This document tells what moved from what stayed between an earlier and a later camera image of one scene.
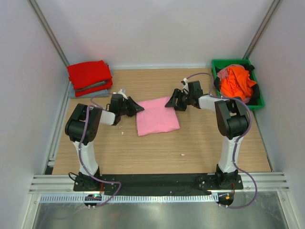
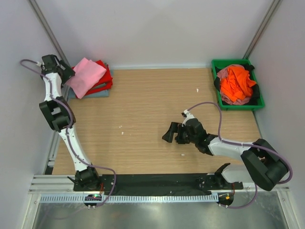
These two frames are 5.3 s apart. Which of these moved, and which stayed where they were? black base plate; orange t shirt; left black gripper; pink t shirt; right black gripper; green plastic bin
Moved: right black gripper; left black gripper; pink t shirt
Stayed: black base plate; orange t shirt; green plastic bin
